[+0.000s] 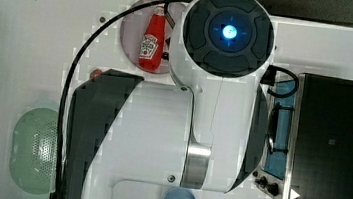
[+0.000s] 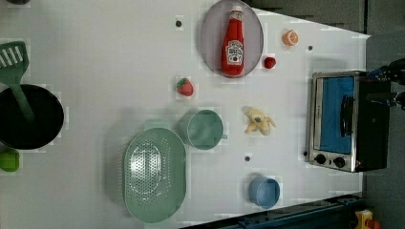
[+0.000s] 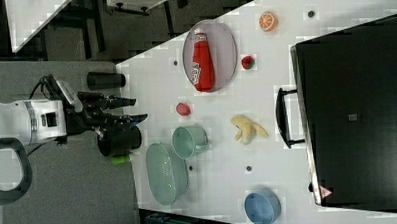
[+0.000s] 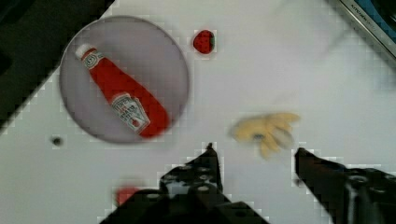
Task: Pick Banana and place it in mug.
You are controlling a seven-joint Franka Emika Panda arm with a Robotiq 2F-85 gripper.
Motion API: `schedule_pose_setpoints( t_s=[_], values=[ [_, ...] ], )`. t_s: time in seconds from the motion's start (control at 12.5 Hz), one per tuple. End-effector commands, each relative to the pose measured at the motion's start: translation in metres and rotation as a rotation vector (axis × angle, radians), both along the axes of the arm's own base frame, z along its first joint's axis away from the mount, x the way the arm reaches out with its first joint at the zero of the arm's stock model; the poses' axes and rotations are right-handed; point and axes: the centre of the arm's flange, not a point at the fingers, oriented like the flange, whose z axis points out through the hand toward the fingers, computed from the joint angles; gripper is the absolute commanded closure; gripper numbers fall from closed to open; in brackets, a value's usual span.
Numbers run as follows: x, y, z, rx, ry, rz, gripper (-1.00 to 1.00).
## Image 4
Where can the red toy fruit piece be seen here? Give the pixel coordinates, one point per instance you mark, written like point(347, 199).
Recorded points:
point(124, 193)

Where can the red ketchup bottle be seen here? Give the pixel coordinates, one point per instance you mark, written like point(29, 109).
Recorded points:
point(134, 105)

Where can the silver toaster oven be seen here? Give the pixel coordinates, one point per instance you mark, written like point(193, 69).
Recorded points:
point(375, 20)

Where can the yellow peeled toy banana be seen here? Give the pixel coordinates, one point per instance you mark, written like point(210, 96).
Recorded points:
point(271, 132)

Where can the grey round plate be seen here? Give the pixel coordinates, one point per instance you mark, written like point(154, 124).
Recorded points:
point(142, 50)

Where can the red toy strawberry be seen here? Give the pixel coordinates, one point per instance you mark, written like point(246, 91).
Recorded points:
point(204, 42)

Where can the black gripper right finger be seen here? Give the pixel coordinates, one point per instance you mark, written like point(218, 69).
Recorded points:
point(349, 195)

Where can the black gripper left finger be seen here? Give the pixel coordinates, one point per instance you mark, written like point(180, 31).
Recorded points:
point(191, 193)

